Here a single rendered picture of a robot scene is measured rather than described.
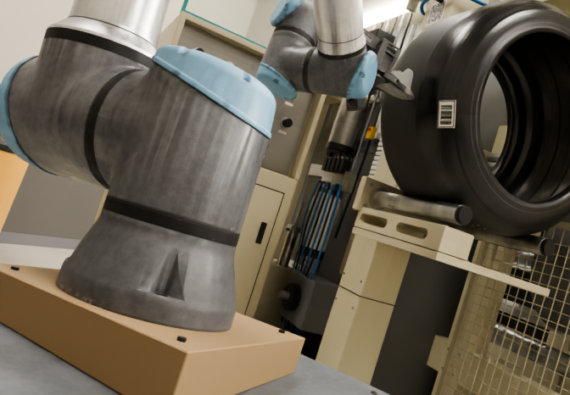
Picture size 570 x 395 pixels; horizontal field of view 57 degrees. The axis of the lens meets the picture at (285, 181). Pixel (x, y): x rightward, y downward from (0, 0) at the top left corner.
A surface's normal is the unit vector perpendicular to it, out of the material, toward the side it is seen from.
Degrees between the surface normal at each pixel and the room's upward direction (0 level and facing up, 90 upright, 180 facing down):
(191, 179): 86
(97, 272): 68
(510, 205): 100
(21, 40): 90
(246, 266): 90
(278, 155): 90
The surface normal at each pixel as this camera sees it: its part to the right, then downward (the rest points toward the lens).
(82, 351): -0.40, -0.18
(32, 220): 0.86, 0.26
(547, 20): 0.38, -0.11
